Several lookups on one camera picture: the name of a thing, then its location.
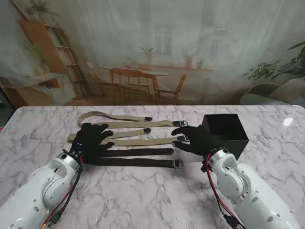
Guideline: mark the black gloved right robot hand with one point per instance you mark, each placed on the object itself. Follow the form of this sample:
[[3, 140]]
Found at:
[[200, 140]]

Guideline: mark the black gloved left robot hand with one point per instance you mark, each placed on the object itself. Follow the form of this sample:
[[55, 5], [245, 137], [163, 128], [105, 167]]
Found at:
[[88, 143]]

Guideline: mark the black woven belt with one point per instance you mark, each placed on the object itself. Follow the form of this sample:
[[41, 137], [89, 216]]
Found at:
[[143, 163]]

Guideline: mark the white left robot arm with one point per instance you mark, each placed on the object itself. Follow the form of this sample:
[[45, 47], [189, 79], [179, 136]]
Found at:
[[28, 195]]

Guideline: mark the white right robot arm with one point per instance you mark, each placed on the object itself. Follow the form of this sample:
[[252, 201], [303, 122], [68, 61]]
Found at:
[[250, 190]]

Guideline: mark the black square storage box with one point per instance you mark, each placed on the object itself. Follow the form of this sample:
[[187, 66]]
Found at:
[[238, 148]]

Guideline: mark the beige woven belt folded flat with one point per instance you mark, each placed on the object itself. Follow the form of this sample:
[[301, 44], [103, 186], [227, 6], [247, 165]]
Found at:
[[143, 141]]

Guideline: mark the beige woven belt looped end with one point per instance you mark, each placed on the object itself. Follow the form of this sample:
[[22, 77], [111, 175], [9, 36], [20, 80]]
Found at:
[[143, 124]]

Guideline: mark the printed room scene backdrop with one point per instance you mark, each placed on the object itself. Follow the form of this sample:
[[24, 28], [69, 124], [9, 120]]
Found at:
[[152, 35]]

